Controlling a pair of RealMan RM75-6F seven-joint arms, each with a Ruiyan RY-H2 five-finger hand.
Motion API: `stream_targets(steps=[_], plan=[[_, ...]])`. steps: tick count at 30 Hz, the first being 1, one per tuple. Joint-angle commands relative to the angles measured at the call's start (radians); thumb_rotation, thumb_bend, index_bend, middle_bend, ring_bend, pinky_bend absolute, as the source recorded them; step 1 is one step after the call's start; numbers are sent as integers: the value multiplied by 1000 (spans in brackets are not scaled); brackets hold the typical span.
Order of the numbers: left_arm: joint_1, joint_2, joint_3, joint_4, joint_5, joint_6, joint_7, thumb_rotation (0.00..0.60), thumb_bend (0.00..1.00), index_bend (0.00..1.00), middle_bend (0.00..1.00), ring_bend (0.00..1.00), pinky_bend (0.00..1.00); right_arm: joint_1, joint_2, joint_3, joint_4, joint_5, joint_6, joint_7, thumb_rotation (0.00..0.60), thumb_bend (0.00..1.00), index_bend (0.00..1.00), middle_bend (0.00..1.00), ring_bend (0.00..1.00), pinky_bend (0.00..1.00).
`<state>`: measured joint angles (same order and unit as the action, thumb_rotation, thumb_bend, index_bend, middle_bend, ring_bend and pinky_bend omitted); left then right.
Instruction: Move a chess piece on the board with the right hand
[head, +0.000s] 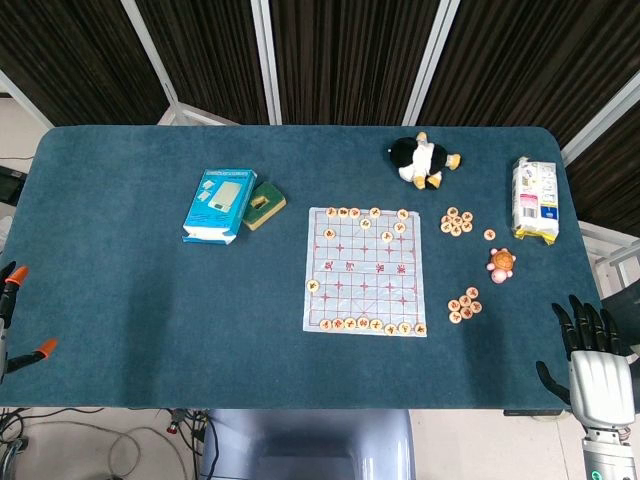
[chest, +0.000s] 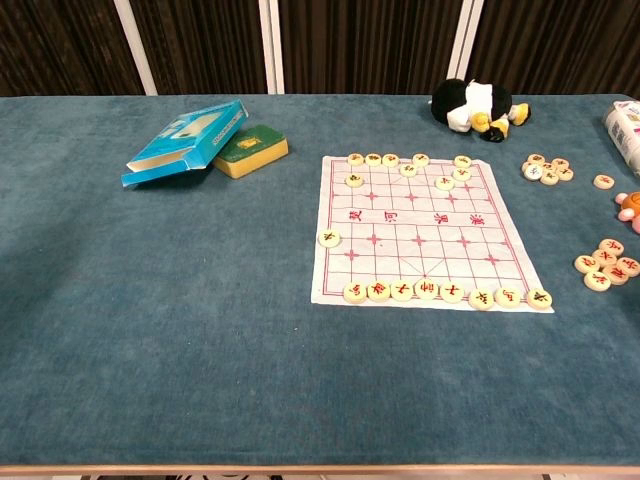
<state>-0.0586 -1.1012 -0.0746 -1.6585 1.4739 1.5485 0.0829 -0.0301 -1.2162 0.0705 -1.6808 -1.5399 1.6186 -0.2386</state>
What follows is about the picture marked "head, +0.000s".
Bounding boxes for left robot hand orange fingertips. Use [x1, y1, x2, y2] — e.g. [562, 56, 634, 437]
[0, 262, 60, 384]

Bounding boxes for blue felt table cloth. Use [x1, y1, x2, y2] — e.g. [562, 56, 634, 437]
[0, 124, 624, 411]

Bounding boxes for white metal rack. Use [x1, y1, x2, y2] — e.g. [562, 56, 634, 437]
[579, 219, 640, 301]

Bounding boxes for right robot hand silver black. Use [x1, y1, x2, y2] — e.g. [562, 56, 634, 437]
[535, 294, 639, 430]

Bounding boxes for small green box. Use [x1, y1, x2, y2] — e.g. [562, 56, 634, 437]
[241, 181, 288, 232]

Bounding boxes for black white penguin plush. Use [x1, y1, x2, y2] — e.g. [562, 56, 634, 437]
[388, 131, 463, 191]

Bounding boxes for Chinese chess board sheet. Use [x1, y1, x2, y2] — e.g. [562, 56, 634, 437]
[301, 206, 429, 338]

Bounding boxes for beige floor cable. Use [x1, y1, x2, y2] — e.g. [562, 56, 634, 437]
[0, 427, 199, 480]

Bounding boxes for white partition frame post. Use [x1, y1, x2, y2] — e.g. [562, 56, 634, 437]
[0, 67, 56, 129]
[249, 0, 284, 126]
[119, 0, 241, 126]
[401, 0, 462, 126]
[559, 69, 640, 162]

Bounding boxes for pink orange turtle toy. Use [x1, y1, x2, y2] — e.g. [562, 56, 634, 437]
[487, 247, 517, 286]

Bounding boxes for blue cardboard scale box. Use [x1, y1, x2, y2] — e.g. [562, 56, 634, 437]
[181, 168, 259, 247]

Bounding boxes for grey robot torso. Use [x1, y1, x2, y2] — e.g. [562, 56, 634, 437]
[198, 408, 416, 480]

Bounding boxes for black floor cable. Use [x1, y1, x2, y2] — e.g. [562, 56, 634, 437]
[179, 408, 221, 480]

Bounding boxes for white tissue pack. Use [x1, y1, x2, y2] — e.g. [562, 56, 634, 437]
[510, 155, 560, 246]

